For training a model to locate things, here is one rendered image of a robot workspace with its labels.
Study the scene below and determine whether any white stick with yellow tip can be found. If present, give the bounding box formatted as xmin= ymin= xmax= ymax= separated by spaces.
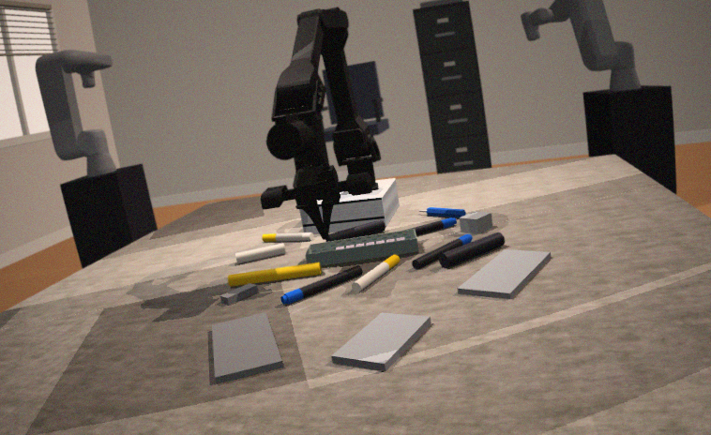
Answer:
xmin=262 ymin=232 xmax=313 ymax=242
xmin=352 ymin=255 xmax=400 ymax=293

